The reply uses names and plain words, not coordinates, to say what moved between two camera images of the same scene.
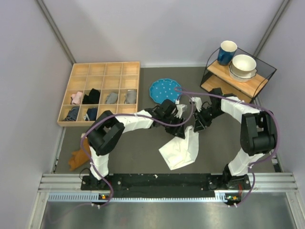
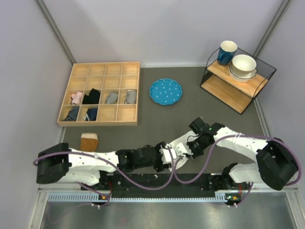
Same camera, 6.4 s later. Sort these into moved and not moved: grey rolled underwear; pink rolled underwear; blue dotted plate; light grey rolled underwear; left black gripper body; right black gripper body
Moved: right black gripper body; left black gripper body
Not moved: pink rolled underwear; light grey rolled underwear; blue dotted plate; grey rolled underwear
